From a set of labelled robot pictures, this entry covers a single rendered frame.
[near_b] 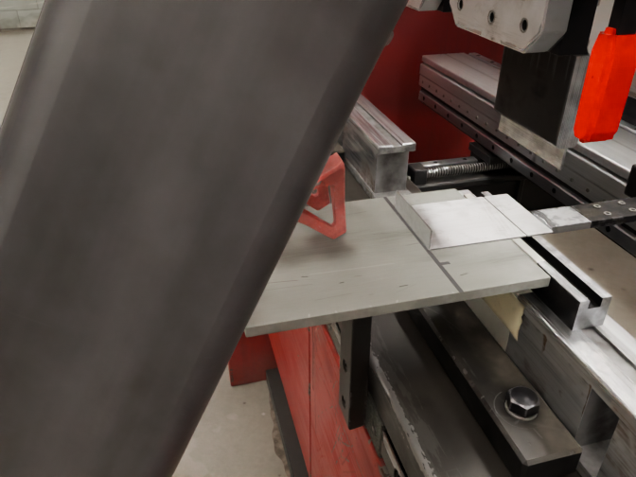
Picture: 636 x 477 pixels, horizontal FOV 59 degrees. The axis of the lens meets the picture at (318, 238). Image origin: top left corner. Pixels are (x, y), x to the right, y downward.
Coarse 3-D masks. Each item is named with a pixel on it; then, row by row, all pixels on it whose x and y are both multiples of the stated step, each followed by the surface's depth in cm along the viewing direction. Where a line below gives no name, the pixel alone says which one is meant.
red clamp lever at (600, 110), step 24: (624, 0) 30; (624, 24) 30; (600, 48) 31; (624, 48) 30; (600, 72) 31; (624, 72) 31; (600, 96) 32; (624, 96) 32; (576, 120) 33; (600, 120) 32
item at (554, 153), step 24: (504, 48) 52; (504, 72) 52; (528, 72) 49; (552, 72) 46; (576, 72) 44; (504, 96) 53; (528, 96) 49; (552, 96) 46; (576, 96) 45; (504, 120) 55; (528, 120) 50; (552, 120) 47; (528, 144) 52; (552, 144) 47
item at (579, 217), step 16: (624, 192) 65; (560, 208) 58; (576, 208) 58; (592, 208) 58; (608, 208) 58; (624, 208) 58; (560, 224) 55; (576, 224) 55; (592, 224) 56; (608, 224) 57
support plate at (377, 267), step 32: (448, 192) 62; (352, 224) 56; (384, 224) 56; (288, 256) 51; (320, 256) 51; (352, 256) 51; (384, 256) 51; (416, 256) 51; (448, 256) 51; (480, 256) 51; (512, 256) 51; (288, 288) 47; (320, 288) 47; (352, 288) 47; (384, 288) 47; (416, 288) 47; (448, 288) 47; (480, 288) 47; (512, 288) 48; (256, 320) 43; (288, 320) 43; (320, 320) 44
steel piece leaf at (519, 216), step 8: (488, 200) 60; (496, 200) 60; (504, 200) 60; (512, 200) 60; (496, 208) 59; (504, 208) 59; (512, 208) 59; (520, 208) 59; (504, 216) 57; (512, 216) 57; (520, 216) 57; (528, 216) 57; (520, 224) 56; (528, 224) 56; (536, 224) 56; (544, 224) 56; (528, 232) 54; (536, 232) 54; (544, 232) 54; (552, 232) 55
